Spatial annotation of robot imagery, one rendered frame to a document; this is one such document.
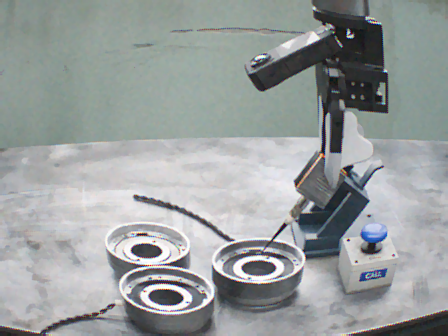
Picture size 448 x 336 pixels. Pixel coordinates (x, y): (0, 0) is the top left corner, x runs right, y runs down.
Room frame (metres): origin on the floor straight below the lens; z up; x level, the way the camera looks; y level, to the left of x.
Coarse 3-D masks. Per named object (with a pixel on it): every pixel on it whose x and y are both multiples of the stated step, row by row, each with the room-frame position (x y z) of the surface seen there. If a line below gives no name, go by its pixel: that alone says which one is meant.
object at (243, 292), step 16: (240, 240) 0.76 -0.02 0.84; (256, 240) 0.76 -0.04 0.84; (224, 256) 0.74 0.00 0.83; (256, 256) 0.74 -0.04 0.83; (288, 256) 0.74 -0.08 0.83; (304, 256) 0.71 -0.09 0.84; (240, 272) 0.70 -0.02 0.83; (256, 272) 0.73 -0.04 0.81; (272, 272) 0.72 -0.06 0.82; (224, 288) 0.67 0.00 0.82; (240, 288) 0.66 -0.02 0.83; (256, 288) 0.66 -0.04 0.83; (272, 288) 0.66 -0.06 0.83; (288, 288) 0.67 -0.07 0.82; (240, 304) 0.67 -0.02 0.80; (256, 304) 0.66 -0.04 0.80
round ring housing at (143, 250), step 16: (128, 224) 0.78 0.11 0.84; (144, 224) 0.79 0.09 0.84; (160, 224) 0.79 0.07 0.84; (112, 240) 0.76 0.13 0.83; (144, 240) 0.77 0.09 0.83; (176, 240) 0.77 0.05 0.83; (112, 256) 0.71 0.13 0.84; (128, 256) 0.72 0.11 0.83; (144, 256) 0.76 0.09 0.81; (160, 256) 0.73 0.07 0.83; (128, 272) 0.69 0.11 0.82
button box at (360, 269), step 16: (352, 240) 0.74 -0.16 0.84; (384, 240) 0.73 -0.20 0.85; (352, 256) 0.70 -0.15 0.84; (368, 256) 0.69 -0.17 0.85; (384, 256) 0.69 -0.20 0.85; (352, 272) 0.68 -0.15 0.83; (368, 272) 0.68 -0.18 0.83; (384, 272) 0.68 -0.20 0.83; (352, 288) 0.68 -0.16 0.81; (368, 288) 0.68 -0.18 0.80
